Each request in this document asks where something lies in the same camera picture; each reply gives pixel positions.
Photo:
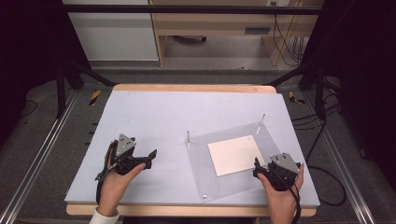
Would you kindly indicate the white cabinet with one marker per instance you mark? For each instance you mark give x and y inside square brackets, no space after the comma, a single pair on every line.
[115,37]

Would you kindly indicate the black metal stand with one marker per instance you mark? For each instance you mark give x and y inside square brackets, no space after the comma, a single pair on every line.
[320,93]
[61,90]

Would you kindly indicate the clear acrylic photo frame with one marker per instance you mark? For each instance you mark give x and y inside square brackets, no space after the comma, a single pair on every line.
[199,161]

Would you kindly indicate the aluminium floor rail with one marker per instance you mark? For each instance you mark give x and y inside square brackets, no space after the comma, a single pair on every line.
[40,155]
[342,165]

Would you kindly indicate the picture card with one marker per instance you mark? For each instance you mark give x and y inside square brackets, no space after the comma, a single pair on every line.
[235,155]

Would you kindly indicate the black horizontal bar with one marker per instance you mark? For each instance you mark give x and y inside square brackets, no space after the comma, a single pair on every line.
[186,9]

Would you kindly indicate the dark object under desk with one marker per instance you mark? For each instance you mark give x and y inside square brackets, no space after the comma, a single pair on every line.
[190,39]

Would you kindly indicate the person's right hand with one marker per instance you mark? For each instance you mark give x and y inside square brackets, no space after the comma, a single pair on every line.
[281,202]

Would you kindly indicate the grey desk label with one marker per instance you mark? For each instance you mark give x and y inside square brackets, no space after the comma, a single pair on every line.
[257,30]

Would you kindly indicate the light wooden desk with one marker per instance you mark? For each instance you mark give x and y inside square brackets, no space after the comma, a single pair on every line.
[218,23]

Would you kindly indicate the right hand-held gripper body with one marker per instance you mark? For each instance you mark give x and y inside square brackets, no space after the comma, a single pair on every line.
[285,165]

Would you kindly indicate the pale grey table mat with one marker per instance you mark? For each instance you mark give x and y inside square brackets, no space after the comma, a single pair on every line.
[155,118]

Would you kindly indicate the person's left hand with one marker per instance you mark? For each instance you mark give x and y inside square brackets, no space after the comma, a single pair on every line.
[113,189]

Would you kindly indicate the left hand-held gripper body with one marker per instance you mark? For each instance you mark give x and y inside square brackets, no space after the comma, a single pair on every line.
[124,146]

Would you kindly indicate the wooden table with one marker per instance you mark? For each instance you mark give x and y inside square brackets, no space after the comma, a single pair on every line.
[193,87]

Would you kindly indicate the black curtain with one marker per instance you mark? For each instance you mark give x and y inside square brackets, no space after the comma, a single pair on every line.
[364,62]
[28,46]

